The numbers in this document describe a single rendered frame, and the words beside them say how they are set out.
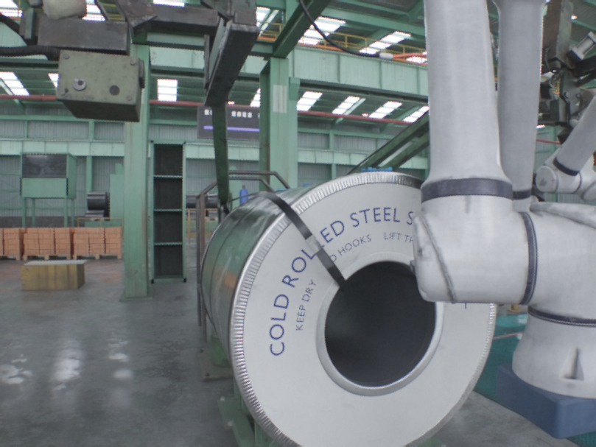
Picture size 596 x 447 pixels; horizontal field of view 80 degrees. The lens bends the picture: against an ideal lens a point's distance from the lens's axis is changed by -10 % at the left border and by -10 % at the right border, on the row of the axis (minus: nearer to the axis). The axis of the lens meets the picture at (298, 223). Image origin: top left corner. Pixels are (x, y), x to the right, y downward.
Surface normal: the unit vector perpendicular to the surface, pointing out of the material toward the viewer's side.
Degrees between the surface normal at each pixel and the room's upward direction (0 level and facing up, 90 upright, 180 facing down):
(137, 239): 90
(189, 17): 90
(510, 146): 109
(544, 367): 71
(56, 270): 90
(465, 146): 80
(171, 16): 90
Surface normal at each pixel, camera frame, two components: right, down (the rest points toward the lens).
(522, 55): -0.37, 0.38
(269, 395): 0.32, 0.02
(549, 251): -0.30, -0.20
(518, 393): -0.99, 0.00
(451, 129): -0.66, -0.14
